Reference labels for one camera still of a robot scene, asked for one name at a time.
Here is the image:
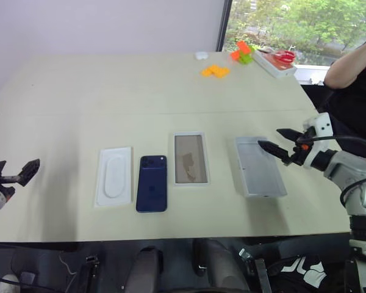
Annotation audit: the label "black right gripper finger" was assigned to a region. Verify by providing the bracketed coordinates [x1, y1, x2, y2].
[276, 128, 303, 143]
[257, 140, 292, 165]

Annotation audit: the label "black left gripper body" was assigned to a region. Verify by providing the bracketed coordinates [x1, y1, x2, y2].
[0, 173, 21, 201]

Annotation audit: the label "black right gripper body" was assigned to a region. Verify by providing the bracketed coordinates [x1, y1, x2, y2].
[285, 129, 314, 168]

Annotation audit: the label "grey phone box lid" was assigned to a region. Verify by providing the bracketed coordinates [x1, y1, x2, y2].
[234, 136, 288, 199]

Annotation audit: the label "white box insert tray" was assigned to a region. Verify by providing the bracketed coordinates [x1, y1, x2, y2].
[94, 146, 134, 209]

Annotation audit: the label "white phone box base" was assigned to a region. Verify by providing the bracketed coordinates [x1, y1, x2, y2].
[173, 131, 210, 186]

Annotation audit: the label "dark blue smartphone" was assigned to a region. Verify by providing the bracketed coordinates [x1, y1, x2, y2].
[135, 154, 168, 214]

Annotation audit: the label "white box with orange print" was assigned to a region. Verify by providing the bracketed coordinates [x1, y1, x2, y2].
[252, 48, 298, 79]

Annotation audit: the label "white window sill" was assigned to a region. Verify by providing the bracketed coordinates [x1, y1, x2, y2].
[292, 63, 332, 85]

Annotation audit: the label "person's body in black clothes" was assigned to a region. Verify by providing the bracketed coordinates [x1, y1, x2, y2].
[315, 32, 366, 160]

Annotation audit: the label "orange and green block toy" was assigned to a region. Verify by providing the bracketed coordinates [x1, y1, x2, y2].
[230, 40, 257, 65]

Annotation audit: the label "yellow building block cluster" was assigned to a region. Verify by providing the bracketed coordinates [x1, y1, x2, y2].
[201, 64, 231, 79]

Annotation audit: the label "black and white garment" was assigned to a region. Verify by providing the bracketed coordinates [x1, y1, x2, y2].
[273, 254, 328, 289]

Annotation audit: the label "dark rounded shape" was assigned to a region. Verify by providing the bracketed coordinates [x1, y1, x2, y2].
[192, 238, 251, 293]
[124, 246, 163, 293]

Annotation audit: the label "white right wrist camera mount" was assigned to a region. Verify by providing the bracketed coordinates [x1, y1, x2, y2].
[303, 112, 334, 170]

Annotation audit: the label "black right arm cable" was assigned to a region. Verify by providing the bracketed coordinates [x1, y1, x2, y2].
[304, 135, 366, 211]

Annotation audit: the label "red handled scissors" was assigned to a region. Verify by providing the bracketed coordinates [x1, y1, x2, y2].
[265, 49, 297, 64]

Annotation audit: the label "metal clamp bracket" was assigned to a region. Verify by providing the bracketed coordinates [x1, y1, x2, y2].
[238, 248, 273, 293]

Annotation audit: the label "black window frame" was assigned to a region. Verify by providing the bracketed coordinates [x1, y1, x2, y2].
[216, 0, 233, 52]

